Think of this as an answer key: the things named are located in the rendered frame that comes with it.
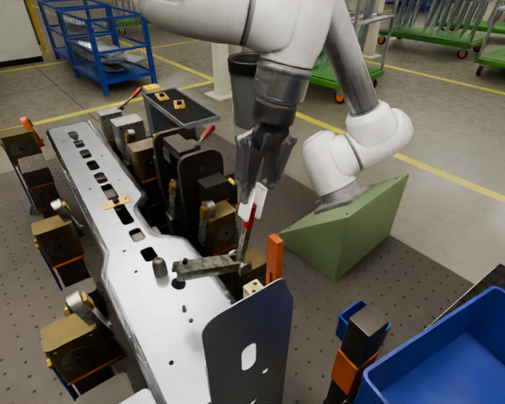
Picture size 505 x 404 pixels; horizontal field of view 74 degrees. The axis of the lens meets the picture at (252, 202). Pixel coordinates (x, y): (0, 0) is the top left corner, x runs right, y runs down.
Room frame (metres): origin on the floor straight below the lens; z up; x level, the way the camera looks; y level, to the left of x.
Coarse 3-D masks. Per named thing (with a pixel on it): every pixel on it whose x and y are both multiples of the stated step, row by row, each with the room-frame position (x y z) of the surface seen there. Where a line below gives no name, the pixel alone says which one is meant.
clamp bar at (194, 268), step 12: (180, 264) 0.44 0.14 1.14; (192, 264) 0.46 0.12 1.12; (204, 264) 0.46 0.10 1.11; (216, 264) 0.47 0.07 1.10; (228, 264) 0.48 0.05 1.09; (240, 264) 0.50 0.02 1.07; (180, 276) 0.42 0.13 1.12; (192, 276) 0.43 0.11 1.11; (204, 276) 0.45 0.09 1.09; (180, 288) 0.42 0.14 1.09
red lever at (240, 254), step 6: (252, 204) 0.53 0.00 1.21; (252, 210) 0.52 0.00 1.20; (252, 216) 0.52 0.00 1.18; (246, 222) 0.52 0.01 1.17; (252, 222) 0.52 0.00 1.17; (246, 228) 0.52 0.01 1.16; (240, 234) 0.53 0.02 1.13; (246, 234) 0.52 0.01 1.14; (240, 240) 0.52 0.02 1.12; (246, 240) 0.52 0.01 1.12; (240, 246) 0.52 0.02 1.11; (246, 246) 0.52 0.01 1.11; (240, 252) 0.51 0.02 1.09; (240, 258) 0.51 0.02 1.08
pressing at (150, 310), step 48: (96, 144) 1.20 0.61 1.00; (96, 192) 0.87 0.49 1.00; (144, 192) 0.86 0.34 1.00; (96, 240) 0.66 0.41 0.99; (144, 240) 0.65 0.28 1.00; (144, 288) 0.49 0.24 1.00; (192, 288) 0.49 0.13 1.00; (144, 336) 0.38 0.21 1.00; (192, 336) 0.38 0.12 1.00; (192, 384) 0.28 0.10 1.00
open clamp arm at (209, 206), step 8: (208, 200) 0.68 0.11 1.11; (200, 208) 0.67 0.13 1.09; (208, 208) 0.66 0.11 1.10; (200, 216) 0.66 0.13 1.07; (208, 216) 0.65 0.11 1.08; (200, 224) 0.67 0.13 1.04; (200, 232) 0.66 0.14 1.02; (208, 232) 0.65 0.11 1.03; (200, 240) 0.66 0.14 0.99; (208, 240) 0.65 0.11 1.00
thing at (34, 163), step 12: (36, 156) 1.05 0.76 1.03; (24, 168) 0.96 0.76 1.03; (36, 168) 0.96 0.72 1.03; (48, 168) 0.98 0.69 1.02; (36, 180) 0.95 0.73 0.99; (48, 180) 0.97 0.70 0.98; (36, 192) 0.94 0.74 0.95; (48, 192) 0.96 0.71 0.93; (48, 204) 0.96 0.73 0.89; (48, 216) 0.95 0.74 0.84
